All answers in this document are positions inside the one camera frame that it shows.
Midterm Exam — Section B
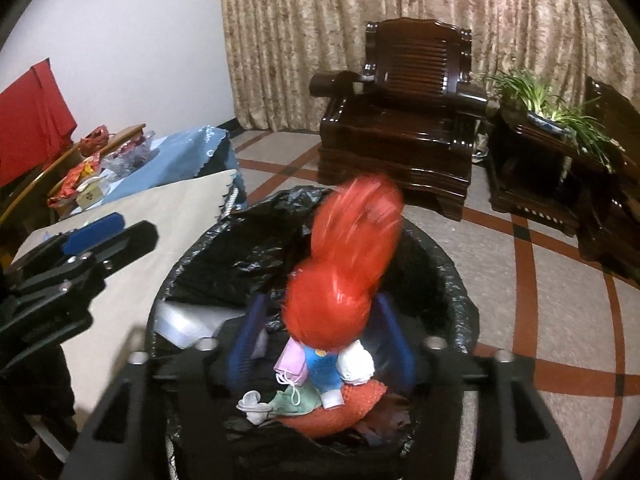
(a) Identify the red patterned snack bag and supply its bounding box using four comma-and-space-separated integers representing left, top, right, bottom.
47, 170, 83, 208

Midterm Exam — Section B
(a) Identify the blue and white packet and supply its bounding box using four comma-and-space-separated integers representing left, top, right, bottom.
302, 342, 346, 408

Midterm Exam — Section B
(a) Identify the white tissue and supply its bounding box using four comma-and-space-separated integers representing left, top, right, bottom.
236, 391, 273, 426
337, 341, 375, 383

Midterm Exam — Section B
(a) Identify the red cloth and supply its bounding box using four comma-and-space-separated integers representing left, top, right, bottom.
0, 59, 78, 188

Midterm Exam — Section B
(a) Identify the potted green plant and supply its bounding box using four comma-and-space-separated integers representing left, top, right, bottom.
480, 67, 626, 171

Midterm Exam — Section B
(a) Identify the small beige box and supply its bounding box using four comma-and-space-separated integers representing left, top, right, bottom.
75, 178, 108, 209

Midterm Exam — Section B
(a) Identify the dark wooden armchair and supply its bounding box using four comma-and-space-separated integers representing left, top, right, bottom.
577, 76, 640, 288
309, 17, 488, 222

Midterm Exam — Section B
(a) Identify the red basket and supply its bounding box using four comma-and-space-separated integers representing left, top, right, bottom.
80, 125, 110, 157

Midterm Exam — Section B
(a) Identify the red plastic bag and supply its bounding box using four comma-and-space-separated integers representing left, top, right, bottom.
281, 174, 405, 351

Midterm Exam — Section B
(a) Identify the pink face mask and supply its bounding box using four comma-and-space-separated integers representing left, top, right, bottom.
274, 337, 307, 386

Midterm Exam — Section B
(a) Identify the beige patterned curtain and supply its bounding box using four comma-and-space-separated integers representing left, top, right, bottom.
210, 0, 640, 133

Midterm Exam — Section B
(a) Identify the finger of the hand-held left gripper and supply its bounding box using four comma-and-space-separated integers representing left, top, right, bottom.
0, 220, 160, 373
15, 212, 125, 281

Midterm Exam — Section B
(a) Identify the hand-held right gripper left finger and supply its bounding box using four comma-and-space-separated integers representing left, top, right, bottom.
62, 294, 271, 480

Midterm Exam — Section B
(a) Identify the orange foam fruit net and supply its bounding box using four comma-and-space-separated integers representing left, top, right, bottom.
280, 377, 391, 438

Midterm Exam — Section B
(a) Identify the brown wrapper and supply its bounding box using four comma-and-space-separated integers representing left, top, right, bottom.
360, 394, 412, 447

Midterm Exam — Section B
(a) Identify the black trash bin with liner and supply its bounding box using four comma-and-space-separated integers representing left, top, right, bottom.
145, 185, 481, 480

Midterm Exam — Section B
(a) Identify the green face mask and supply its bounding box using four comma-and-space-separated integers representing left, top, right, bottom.
267, 387, 321, 418

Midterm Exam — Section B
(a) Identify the dark wooden side table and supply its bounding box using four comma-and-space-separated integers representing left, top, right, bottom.
487, 105, 626, 238

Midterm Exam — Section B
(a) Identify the blue tablecloth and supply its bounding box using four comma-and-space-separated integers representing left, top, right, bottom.
100, 125, 241, 201

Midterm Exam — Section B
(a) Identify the glass fruit bowl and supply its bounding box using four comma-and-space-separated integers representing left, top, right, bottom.
100, 130, 158, 176

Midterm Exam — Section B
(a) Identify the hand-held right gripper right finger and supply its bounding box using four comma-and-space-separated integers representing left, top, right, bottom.
372, 292, 583, 480

